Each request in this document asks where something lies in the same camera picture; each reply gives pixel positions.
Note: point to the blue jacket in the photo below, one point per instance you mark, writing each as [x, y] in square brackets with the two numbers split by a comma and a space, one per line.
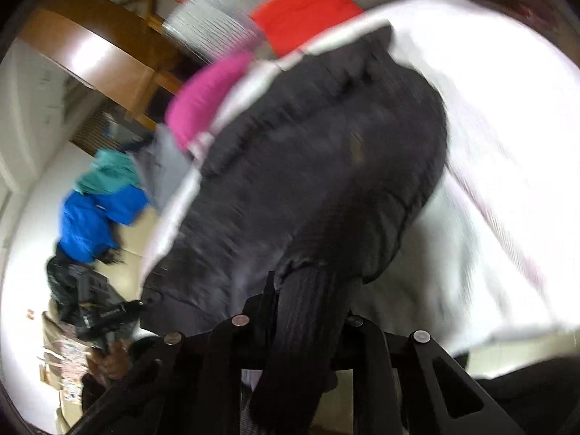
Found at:
[90, 222]

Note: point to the pink pillow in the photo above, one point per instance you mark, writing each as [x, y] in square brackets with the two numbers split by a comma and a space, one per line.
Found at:
[204, 95]

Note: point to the curved wooden pillar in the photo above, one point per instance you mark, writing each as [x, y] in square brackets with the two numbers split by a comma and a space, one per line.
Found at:
[104, 50]

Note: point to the teal garment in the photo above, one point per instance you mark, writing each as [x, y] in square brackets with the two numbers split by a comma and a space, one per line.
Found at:
[108, 172]

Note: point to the dark quilted jacket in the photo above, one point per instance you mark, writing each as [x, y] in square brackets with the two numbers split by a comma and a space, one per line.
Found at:
[317, 167]

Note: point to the grey garment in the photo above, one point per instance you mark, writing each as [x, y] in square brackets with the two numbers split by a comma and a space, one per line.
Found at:
[167, 167]

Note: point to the dark cloth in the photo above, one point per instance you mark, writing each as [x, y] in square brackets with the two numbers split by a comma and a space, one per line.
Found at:
[534, 398]

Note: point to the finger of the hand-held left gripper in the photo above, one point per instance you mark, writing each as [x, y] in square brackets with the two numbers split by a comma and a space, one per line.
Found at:
[152, 300]

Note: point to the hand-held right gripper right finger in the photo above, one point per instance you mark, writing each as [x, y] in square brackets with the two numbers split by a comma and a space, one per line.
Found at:
[367, 349]

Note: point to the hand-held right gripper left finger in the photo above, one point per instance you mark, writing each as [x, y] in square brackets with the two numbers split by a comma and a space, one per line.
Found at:
[253, 326]

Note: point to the silver foil insulation panel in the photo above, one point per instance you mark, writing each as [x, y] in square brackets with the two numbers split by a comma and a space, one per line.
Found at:
[213, 22]

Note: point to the pink floral box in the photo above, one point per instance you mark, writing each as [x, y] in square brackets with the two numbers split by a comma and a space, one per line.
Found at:
[63, 358]

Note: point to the red pillow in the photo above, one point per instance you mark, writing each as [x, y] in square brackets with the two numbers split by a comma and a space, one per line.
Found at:
[308, 9]

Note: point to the cream sofa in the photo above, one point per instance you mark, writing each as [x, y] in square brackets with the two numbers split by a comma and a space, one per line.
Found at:
[131, 244]

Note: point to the person's left hand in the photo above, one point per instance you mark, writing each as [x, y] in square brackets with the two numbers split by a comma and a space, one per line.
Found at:
[111, 365]

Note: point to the white blanket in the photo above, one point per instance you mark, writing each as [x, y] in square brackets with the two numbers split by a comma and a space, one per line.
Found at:
[498, 122]

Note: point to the brown lattice screen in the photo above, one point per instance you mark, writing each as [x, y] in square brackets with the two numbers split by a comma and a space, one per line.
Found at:
[95, 131]

